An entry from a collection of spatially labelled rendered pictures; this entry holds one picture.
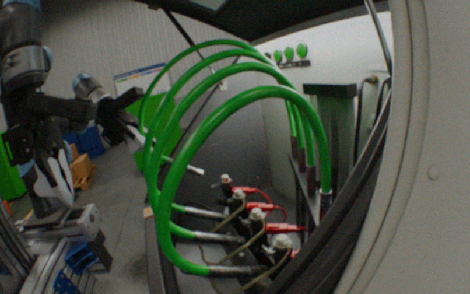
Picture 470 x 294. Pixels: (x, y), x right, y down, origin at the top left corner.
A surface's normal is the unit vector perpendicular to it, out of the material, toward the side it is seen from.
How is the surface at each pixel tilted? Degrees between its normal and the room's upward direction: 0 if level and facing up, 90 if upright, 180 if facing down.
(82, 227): 90
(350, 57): 90
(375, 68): 90
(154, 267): 0
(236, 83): 90
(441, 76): 76
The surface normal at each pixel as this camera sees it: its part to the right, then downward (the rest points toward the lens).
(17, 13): 0.74, 0.10
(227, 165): 0.37, 0.25
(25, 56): 0.88, 0.00
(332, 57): -0.91, 0.27
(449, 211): -0.93, 0.04
